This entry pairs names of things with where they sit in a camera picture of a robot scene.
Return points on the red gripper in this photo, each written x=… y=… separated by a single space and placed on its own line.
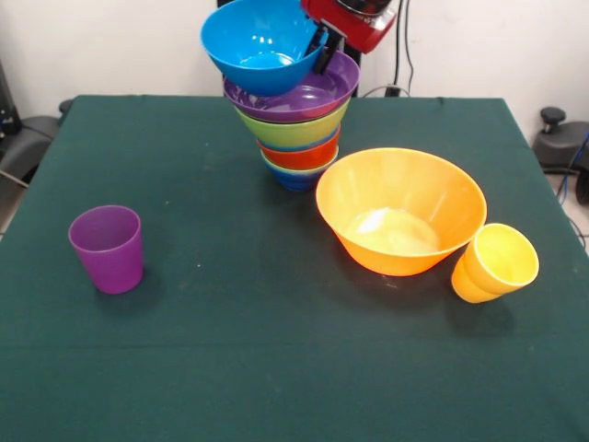
x=354 y=30

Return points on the large green bowl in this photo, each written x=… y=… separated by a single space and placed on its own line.
x=285 y=133

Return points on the red small bowl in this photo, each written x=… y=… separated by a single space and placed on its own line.
x=299 y=160

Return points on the dark blue small bowl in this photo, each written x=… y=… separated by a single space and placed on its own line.
x=296 y=182

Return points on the large orange bowl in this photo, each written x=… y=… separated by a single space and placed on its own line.
x=400 y=184

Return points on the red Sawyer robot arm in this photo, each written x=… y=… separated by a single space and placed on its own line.
x=363 y=5

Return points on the large purple bowl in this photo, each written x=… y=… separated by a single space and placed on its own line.
x=322 y=96

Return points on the large blue bowl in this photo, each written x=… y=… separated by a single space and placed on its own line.
x=253 y=37

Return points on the purple cup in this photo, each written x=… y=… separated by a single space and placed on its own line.
x=110 y=262

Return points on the dark green tablecloth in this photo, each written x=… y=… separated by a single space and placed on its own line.
x=92 y=368

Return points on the black pedestal leg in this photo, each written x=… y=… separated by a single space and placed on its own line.
x=557 y=143
x=27 y=138

